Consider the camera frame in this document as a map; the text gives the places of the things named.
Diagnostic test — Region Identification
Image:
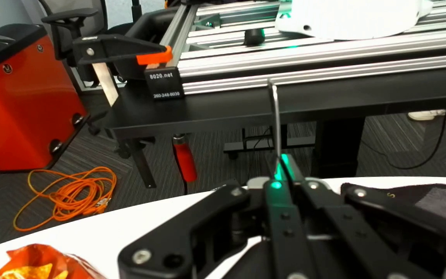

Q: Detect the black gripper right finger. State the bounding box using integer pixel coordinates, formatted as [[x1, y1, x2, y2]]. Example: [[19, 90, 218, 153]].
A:
[[283, 153, 446, 279]]

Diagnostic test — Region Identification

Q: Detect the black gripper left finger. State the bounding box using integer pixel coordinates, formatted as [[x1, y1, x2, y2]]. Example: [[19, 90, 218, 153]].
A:
[[116, 153, 310, 279]]

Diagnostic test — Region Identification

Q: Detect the metal spoon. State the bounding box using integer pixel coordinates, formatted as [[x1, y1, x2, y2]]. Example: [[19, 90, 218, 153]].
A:
[[266, 79, 287, 163]]

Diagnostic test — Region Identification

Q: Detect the white power strip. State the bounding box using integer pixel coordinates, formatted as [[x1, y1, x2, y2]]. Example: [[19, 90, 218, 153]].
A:
[[407, 107, 446, 124]]

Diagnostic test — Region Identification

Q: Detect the red chip bag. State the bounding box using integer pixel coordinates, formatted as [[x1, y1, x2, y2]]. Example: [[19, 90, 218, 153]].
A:
[[0, 243, 105, 279]]

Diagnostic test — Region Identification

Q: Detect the black bar clamp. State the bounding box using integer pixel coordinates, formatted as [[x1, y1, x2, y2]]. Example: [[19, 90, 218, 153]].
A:
[[73, 5, 186, 107]]

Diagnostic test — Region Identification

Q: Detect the black knob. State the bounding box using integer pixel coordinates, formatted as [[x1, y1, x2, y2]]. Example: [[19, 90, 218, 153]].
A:
[[243, 28, 266, 46]]

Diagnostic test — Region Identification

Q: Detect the orange cabinet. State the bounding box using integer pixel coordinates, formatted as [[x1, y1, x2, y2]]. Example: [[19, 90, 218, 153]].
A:
[[0, 22, 90, 174]]

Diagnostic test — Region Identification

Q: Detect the black armrest chair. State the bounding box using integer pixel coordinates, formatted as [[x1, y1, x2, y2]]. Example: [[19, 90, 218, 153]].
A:
[[40, 0, 107, 68]]

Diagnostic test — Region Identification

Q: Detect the red handled clamp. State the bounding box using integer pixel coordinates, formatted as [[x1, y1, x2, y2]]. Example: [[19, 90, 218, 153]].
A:
[[172, 132, 198, 186]]

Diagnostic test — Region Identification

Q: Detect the black floor cable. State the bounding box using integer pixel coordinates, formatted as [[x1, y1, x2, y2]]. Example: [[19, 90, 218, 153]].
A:
[[361, 107, 446, 172]]

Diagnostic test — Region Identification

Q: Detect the orange cable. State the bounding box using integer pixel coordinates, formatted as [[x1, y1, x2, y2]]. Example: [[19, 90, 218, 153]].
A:
[[11, 164, 119, 232]]

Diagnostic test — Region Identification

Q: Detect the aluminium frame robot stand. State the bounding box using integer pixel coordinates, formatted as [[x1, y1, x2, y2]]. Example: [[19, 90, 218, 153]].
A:
[[105, 0, 446, 191]]

